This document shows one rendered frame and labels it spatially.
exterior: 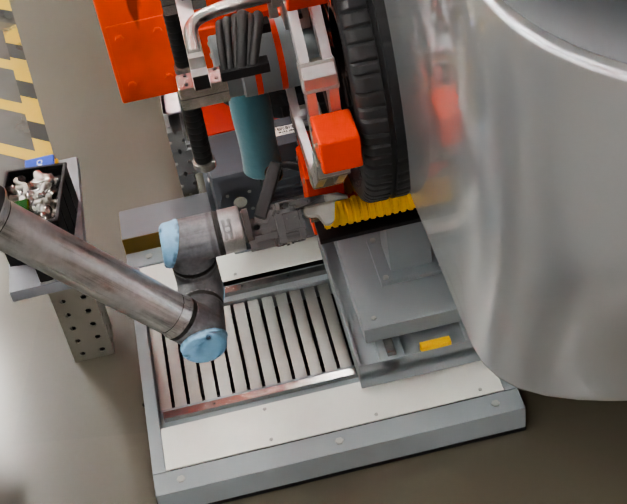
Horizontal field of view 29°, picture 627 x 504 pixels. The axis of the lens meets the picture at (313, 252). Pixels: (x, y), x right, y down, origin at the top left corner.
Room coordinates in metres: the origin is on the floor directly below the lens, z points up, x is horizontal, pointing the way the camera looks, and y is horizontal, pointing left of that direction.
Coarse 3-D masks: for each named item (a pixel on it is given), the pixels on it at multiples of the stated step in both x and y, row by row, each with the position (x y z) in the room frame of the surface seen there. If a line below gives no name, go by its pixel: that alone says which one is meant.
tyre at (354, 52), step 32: (352, 0) 1.81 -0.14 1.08; (352, 32) 1.78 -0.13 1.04; (384, 32) 1.78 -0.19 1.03; (352, 64) 1.76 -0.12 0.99; (384, 64) 1.76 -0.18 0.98; (352, 96) 1.78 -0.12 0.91; (384, 96) 1.73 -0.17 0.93; (384, 128) 1.72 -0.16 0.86; (384, 160) 1.73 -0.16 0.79; (384, 192) 1.77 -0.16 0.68
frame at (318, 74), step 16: (272, 16) 2.27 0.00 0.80; (288, 16) 1.86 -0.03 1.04; (320, 16) 1.85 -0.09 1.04; (320, 32) 1.83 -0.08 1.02; (304, 48) 1.81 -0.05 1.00; (320, 48) 1.81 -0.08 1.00; (304, 64) 1.79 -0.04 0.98; (320, 64) 1.79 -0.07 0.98; (304, 80) 1.77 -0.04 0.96; (320, 80) 1.77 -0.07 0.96; (336, 80) 1.78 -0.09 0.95; (288, 96) 2.17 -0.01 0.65; (304, 96) 1.80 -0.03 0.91; (336, 96) 1.78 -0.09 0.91; (304, 112) 2.14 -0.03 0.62; (320, 112) 2.14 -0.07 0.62; (304, 128) 2.09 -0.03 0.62; (304, 144) 2.04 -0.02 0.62; (320, 176) 1.77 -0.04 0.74; (336, 176) 1.79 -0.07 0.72
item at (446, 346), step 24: (336, 264) 2.15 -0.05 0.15; (336, 288) 2.05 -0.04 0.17; (360, 336) 1.90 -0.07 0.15; (408, 336) 1.88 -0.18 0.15; (432, 336) 1.87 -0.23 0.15; (456, 336) 1.85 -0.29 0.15; (360, 360) 1.83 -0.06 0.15; (384, 360) 1.80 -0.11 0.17; (408, 360) 1.80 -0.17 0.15; (432, 360) 1.81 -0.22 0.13; (456, 360) 1.81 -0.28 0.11; (480, 360) 1.82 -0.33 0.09
